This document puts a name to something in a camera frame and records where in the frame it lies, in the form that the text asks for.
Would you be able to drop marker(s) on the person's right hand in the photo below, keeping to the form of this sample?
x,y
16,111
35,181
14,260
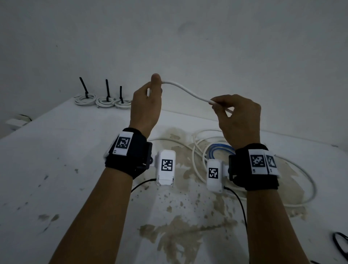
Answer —
x,y
242,122

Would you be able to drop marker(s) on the person's left hand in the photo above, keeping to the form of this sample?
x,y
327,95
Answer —
x,y
145,111

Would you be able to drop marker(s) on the black cable ties bunch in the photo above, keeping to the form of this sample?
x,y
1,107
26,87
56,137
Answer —
x,y
336,244

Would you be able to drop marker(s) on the person's right forearm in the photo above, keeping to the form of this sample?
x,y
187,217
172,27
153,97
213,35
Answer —
x,y
274,228

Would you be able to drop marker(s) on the person's left forearm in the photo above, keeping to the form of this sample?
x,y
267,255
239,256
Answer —
x,y
95,217

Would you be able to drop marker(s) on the white checkered marker tag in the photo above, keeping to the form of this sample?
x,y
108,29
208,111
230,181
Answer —
x,y
258,160
123,142

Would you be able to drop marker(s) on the white power adapter box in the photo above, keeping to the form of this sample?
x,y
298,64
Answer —
x,y
15,123

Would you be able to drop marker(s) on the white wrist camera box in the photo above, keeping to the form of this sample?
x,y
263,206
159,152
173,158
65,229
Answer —
x,y
214,186
165,179

